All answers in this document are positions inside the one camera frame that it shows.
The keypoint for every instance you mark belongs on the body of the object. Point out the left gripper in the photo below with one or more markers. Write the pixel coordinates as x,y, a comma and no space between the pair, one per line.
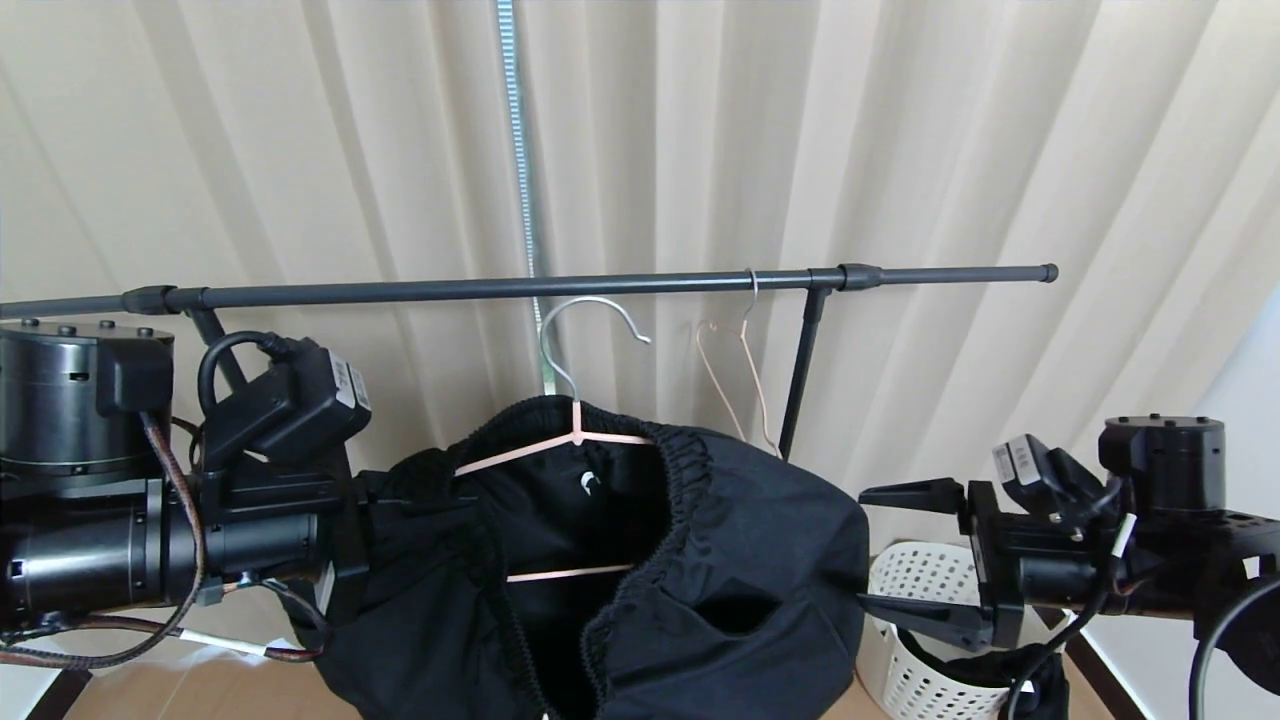
250,540

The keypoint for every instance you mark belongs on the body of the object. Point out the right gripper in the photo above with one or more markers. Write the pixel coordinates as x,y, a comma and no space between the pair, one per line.
1060,575

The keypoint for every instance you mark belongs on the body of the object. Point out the black shorts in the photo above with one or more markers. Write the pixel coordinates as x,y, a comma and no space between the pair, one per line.
760,560

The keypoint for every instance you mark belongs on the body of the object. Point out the pink clothes hanger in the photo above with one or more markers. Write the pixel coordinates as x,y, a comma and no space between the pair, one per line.
750,285
577,425

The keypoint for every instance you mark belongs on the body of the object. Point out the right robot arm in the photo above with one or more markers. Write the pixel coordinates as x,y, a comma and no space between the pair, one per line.
1160,460

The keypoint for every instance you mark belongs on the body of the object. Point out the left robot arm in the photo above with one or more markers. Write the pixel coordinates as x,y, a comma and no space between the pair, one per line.
60,400

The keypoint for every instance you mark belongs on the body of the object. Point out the white laundry basket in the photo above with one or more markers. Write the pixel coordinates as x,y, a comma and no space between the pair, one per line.
930,580

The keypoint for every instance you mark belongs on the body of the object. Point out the black clothes rack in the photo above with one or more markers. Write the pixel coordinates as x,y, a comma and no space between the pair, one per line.
400,291

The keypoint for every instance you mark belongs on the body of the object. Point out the beige curtain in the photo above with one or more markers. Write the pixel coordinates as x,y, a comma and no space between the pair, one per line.
300,150

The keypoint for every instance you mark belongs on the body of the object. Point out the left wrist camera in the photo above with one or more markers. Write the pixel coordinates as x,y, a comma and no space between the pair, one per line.
290,400

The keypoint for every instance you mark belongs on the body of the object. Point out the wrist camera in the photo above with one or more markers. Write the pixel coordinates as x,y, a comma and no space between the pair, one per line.
290,400
1050,475

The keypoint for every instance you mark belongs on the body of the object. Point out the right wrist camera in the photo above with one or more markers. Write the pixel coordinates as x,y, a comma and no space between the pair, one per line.
1050,475

